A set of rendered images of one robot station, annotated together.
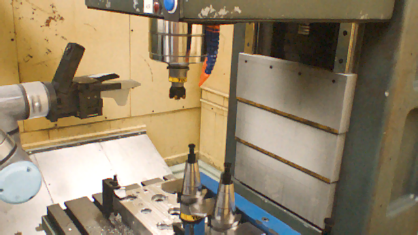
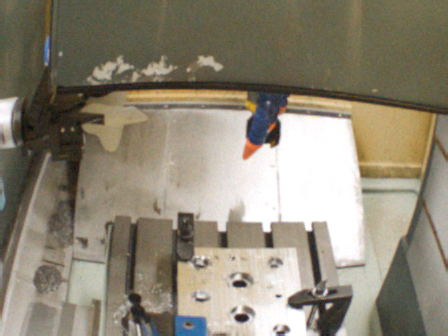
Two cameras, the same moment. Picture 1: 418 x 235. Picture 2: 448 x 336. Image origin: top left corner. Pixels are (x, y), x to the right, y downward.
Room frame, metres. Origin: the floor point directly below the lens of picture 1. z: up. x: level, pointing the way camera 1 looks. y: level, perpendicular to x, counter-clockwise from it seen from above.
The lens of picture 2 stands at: (0.47, -0.25, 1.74)
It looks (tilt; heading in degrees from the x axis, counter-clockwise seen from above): 33 degrees down; 33
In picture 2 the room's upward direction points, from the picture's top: 4 degrees clockwise
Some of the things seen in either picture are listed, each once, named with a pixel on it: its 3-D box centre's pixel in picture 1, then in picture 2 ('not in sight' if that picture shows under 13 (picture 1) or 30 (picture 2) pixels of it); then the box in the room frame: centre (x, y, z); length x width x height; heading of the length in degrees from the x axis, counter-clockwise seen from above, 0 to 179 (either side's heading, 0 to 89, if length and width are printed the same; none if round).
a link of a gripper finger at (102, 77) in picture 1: (103, 85); (116, 97); (0.97, 0.26, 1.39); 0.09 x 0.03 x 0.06; 156
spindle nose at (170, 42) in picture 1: (178, 36); not in sight; (1.07, 0.08, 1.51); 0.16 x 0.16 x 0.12
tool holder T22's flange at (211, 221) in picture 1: (223, 220); not in sight; (0.66, -0.04, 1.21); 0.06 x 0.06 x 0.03
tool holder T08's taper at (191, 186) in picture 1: (191, 175); (143, 333); (0.75, 0.02, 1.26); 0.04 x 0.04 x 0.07
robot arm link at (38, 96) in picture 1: (35, 100); (8, 123); (0.81, 0.36, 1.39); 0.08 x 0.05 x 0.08; 42
